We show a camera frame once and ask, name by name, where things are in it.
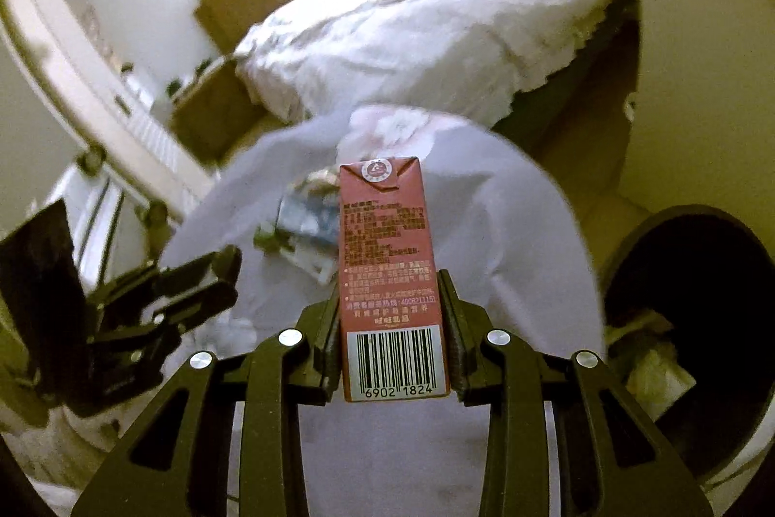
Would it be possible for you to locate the red milk carton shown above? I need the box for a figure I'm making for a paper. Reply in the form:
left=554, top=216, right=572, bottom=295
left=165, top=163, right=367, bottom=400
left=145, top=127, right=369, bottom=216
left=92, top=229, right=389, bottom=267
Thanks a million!
left=338, top=157, right=449, bottom=403

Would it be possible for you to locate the gold foil wrapper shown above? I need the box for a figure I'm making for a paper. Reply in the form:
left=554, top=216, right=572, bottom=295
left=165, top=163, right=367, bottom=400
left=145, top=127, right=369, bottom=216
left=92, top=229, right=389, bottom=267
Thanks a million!
left=286, top=168, right=340, bottom=195

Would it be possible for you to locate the black round trash bin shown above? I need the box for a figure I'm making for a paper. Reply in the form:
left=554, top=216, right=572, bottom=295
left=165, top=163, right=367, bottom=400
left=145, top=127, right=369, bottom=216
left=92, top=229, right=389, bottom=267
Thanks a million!
left=600, top=204, right=774, bottom=482

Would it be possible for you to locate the floral grey tablecloth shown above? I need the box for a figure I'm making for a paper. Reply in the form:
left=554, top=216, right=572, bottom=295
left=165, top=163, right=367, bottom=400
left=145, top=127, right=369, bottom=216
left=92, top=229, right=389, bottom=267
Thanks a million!
left=154, top=103, right=607, bottom=517

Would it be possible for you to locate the wooden bedside table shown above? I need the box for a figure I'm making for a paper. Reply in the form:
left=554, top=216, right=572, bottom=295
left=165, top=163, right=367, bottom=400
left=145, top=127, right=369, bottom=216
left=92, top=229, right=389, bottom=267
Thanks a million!
left=170, top=58, right=267, bottom=164

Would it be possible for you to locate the white dresser cabinet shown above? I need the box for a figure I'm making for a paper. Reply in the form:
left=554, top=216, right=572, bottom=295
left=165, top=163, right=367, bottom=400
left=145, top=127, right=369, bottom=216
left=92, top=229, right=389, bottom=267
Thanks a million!
left=619, top=0, right=774, bottom=245

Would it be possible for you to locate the bed with white duvet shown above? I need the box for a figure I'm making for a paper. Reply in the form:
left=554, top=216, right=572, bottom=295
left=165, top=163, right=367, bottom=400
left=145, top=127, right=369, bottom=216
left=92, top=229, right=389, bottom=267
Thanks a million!
left=234, top=0, right=615, bottom=126

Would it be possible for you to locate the white door frame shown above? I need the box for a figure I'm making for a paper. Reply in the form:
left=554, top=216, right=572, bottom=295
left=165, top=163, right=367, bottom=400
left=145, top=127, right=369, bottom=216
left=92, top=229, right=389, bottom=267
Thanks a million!
left=1, top=0, right=214, bottom=220

